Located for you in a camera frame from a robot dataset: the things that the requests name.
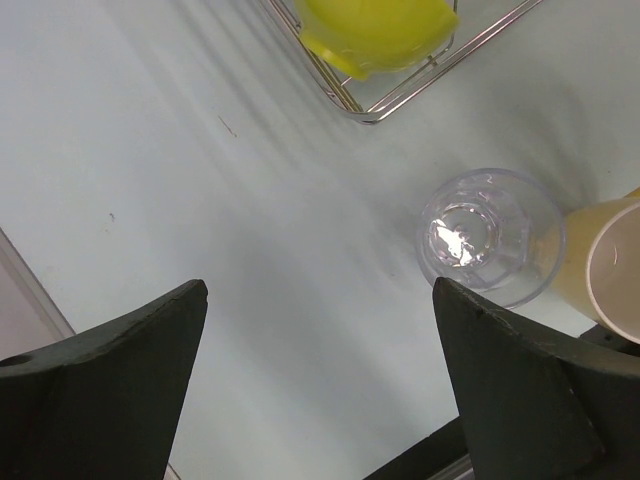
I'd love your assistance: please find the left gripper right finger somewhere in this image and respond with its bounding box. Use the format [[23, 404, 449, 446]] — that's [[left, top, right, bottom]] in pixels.
[[432, 278, 639, 479]]

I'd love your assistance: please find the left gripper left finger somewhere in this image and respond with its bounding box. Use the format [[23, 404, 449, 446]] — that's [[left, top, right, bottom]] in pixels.
[[1, 280, 208, 479]]

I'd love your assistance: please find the cream mug yellow handle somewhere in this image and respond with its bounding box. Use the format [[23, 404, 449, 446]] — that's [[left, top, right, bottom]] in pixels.
[[553, 190, 639, 344]]

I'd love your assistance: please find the clear plastic cup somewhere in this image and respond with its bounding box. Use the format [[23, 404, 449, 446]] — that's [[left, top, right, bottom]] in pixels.
[[416, 168, 566, 309]]

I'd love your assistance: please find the metal wire dish rack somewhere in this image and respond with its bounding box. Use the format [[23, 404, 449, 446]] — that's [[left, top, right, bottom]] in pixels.
[[259, 0, 541, 125]]

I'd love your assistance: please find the lime green bowl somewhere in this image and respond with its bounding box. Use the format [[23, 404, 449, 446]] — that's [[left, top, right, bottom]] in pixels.
[[294, 0, 459, 81]]

